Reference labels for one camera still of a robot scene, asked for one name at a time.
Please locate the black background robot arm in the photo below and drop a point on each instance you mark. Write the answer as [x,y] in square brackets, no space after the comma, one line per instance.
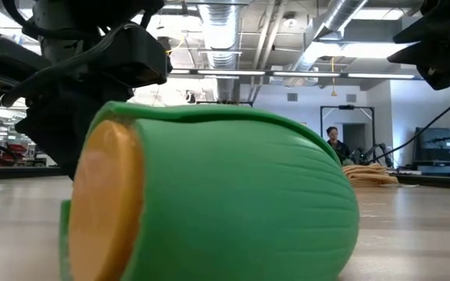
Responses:
[373,152]

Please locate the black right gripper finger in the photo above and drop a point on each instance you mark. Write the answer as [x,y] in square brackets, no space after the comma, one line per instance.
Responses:
[440,62]
[430,32]

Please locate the red background machine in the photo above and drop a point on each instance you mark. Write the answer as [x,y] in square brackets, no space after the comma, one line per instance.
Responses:
[4,156]

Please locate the background equipment cart with monitor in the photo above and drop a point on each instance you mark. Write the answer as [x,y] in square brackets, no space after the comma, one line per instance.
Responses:
[441,148]

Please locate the green toy melon half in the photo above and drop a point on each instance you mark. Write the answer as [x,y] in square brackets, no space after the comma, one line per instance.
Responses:
[240,195]

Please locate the silver ventilation duct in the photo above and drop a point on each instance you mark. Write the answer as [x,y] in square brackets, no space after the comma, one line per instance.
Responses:
[318,39]
[221,35]

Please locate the long ceiling light bar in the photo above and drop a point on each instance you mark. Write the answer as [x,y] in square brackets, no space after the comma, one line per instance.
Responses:
[287,73]

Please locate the grey wall vent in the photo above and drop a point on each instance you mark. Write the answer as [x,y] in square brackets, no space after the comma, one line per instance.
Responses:
[351,97]
[292,97]

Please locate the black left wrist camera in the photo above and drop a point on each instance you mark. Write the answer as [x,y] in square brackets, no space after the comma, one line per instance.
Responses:
[135,58]

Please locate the black background stand frame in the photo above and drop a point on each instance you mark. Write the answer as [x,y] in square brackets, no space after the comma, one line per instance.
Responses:
[346,107]

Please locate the folded yellow cloth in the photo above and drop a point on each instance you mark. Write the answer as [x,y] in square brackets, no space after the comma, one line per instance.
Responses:
[369,175]

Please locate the person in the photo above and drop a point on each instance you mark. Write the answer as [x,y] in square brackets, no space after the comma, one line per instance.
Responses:
[336,144]

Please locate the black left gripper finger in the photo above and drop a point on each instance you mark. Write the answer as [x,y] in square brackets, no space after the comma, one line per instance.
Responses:
[59,140]

